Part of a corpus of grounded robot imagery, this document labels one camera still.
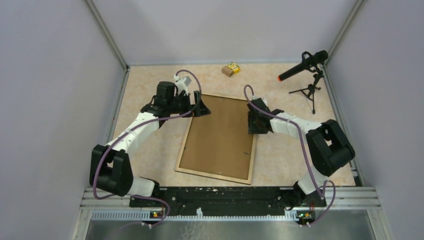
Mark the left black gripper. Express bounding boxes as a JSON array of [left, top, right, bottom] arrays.
[[167, 90, 211, 118]]

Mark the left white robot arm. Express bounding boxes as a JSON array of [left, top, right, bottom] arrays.
[[89, 76, 211, 207]]

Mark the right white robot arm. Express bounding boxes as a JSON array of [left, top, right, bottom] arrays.
[[247, 98, 356, 207]]

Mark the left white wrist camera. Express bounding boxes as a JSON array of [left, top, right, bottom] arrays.
[[173, 75, 192, 96]]

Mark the wooden picture frame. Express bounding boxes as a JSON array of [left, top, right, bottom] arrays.
[[174, 93, 258, 185]]

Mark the small cardboard yellow box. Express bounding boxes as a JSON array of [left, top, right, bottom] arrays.
[[221, 62, 241, 77]]

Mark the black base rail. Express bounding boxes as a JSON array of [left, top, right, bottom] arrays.
[[129, 186, 325, 217]]

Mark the black microphone on tripod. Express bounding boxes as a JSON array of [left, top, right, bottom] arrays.
[[277, 50, 329, 115]]

